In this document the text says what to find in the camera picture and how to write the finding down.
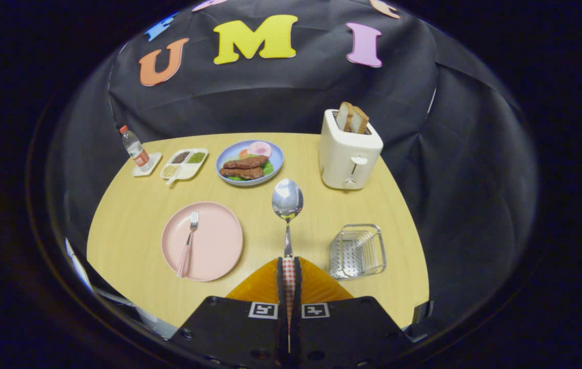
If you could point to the blue plate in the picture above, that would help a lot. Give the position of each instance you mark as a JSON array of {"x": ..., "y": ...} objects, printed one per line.
[{"x": 275, "y": 159}]

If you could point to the brown meat strip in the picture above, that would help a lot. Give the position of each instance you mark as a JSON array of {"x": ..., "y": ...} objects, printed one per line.
[
  {"x": 245, "y": 162},
  {"x": 242, "y": 173}
]

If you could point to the toast bread slice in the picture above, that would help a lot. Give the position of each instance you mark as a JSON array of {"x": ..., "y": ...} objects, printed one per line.
[
  {"x": 359, "y": 122},
  {"x": 343, "y": 117}
]

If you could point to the white square coaster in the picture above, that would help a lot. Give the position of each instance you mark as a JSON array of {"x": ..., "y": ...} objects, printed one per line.
[{"x": 155, "y": 163}]

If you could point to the white divided dish with beans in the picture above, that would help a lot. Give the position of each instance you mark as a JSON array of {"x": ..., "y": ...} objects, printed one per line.
[{"x": 188, "y": 169}]

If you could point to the pink plate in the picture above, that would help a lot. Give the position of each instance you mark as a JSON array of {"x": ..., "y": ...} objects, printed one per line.
[{"x": 219, "y": 241}]

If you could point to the clear water bottle red label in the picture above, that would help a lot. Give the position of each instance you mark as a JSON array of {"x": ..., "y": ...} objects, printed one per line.
[{"x": 136, "y": 148}]

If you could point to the white toaster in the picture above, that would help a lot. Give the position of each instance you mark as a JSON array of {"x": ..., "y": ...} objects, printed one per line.
[{"x": 347, "y": 159}]

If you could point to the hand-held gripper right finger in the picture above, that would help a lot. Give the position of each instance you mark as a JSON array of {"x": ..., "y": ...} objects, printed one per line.
[{"x": 347, "y": 333}]

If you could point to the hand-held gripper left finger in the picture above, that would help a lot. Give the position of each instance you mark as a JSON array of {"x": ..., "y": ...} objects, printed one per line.
[{"x": 234, "y": 333}]

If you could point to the pink ham slice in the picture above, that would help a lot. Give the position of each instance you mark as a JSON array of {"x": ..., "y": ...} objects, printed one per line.
[{"x": 260, "y": 149}]

